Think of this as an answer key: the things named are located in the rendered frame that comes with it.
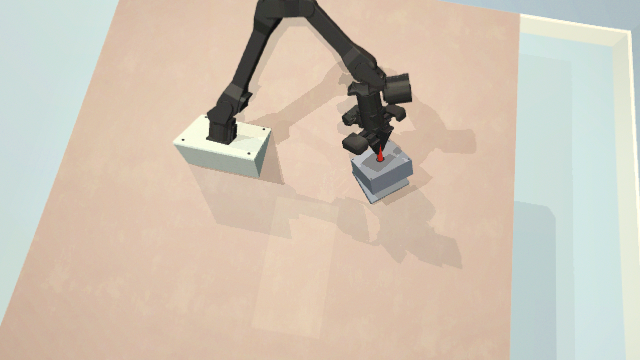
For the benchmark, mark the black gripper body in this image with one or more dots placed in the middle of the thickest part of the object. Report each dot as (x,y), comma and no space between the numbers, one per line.
(372,123)

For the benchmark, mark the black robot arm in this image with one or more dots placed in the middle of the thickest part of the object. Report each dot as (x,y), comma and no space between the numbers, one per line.
(360,63)

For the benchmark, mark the light grey sloped panel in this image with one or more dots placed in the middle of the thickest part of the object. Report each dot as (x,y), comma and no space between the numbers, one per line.
(379,179)

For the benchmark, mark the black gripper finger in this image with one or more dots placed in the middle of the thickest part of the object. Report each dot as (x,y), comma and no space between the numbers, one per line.
(375,146)
(384,136)

